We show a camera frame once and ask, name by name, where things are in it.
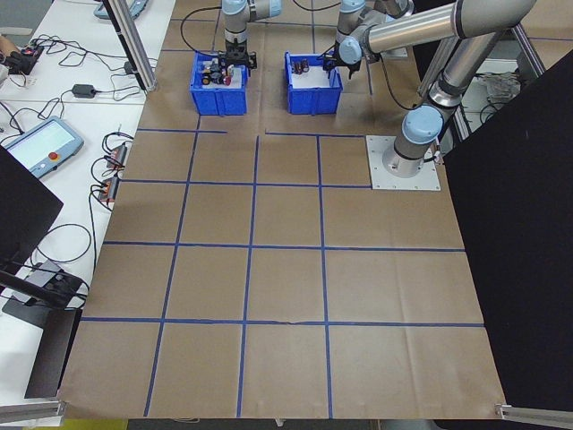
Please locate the blue plastic battery bin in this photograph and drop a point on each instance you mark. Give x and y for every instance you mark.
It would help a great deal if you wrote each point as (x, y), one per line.
(313, 100)

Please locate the blue plastic button bin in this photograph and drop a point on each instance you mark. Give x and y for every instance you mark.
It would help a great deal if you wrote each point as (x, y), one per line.
(219, 100)

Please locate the black box with red light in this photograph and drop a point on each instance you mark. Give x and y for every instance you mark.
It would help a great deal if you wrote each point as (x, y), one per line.
(27, 58)

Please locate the black power adapter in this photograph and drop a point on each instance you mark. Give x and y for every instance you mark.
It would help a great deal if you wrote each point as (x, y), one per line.
(85, 91)
(129, 68)

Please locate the white side table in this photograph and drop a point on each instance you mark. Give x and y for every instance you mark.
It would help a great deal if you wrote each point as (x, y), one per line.
(125, 118)

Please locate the blue grey teach pendant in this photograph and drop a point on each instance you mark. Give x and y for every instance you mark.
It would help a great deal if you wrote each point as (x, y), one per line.
(121, 6)
(42, 145)

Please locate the black orange usb device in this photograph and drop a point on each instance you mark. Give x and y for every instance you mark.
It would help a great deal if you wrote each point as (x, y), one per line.
(109, 188)
(117, 156)

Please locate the crumpled grey cloth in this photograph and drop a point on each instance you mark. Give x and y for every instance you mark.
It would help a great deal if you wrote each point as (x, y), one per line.
(497, 85)

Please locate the black monitor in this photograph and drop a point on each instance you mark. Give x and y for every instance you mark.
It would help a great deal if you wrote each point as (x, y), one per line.
(22, 210)

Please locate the black monitor stand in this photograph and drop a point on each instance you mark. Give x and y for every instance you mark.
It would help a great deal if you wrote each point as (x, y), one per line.
(40, 293)

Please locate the black flat panel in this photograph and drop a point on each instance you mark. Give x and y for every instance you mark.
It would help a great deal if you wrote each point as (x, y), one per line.
(49, 358)

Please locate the grey black switch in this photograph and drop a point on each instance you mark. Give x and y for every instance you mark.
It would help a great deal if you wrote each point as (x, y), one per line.
(218, 77)

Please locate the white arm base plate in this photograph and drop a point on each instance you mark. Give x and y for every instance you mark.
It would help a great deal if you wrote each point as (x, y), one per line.
(396, 54)
(380, 179)

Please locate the aluminium profile post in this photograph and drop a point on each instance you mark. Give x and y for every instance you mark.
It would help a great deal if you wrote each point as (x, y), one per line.
(134, 45)

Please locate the metal V-shaped frame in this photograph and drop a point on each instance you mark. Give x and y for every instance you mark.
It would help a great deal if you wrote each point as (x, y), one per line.
(532, 51)

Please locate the black frame cover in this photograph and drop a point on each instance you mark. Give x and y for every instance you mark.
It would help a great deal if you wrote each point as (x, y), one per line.
(528, 224)

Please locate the aluminium frame bar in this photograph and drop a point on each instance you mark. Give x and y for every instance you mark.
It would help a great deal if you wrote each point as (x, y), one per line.
(31, 411)
(537, 413)

